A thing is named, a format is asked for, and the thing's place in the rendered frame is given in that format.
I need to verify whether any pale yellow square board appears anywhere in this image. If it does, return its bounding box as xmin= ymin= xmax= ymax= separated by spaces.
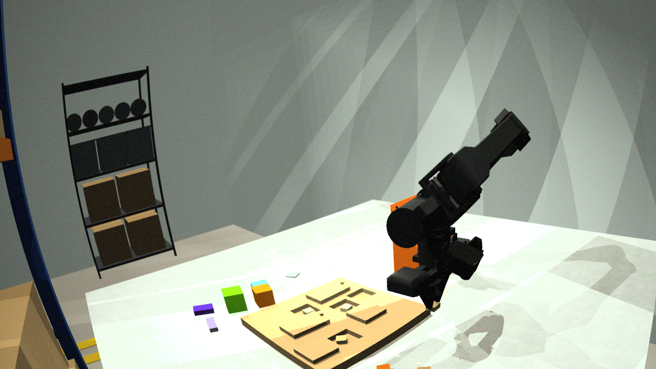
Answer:
xmin=240 ymin=277 xmax=431 ymax=369

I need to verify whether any light teal cube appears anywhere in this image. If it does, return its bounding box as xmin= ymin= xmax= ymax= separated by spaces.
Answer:
xmin=251 ymin=279 xmax=270 ymax=287

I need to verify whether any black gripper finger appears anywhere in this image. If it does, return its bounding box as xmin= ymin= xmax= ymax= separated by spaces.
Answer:
xmin=419 ymin=278 xmax=442 ymax=310
xmin=434 ymin=269 xmax=452 ymax=302

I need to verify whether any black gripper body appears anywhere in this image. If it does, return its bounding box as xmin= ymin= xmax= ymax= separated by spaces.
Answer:
xmin=386 ymin=225 xmax=456 ymax=297

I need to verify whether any green cube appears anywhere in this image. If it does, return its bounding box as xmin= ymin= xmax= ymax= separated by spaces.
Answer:
xmin=221 ymin=286 xmax=248 ymax=314

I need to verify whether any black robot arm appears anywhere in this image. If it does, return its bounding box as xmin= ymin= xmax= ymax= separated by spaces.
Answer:
xmin=386 ymin=108 xmax=531 ymax=280

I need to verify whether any purple flat block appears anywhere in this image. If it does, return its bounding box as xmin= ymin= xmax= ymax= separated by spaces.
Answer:
xmin=193 ymin=303 xmax=215 ymax=316

